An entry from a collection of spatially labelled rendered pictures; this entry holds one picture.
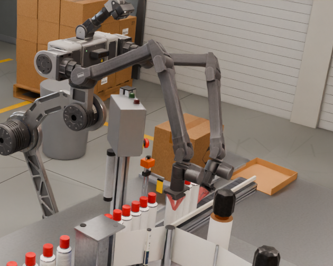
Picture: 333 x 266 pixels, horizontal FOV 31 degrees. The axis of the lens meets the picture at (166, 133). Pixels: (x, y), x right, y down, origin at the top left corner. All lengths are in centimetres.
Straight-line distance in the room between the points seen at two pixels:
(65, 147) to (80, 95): 222
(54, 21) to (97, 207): 371
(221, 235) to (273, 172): 112
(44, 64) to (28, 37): 380
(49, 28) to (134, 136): 422
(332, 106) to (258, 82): 88
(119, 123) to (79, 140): 305
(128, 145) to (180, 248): 43
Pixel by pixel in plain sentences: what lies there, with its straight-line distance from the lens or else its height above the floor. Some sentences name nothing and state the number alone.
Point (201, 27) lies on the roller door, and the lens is 718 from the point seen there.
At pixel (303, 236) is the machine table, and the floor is 83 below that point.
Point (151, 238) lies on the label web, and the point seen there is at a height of 102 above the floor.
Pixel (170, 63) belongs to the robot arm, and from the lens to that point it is 246.
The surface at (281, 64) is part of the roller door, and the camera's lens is 685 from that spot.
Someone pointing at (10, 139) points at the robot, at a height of 91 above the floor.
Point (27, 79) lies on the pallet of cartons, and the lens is 667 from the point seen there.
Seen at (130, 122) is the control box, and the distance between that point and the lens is 218.
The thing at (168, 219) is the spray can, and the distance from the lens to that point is 258.
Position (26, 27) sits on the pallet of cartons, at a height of 78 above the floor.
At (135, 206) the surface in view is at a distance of 234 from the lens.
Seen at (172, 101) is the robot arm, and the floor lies 144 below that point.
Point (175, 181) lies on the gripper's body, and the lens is 239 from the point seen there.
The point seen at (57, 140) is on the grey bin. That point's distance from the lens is 518.
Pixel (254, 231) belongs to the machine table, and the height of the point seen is 83.
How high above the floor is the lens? 219
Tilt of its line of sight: 21 degrees down
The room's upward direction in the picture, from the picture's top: 6 degrees clockwise
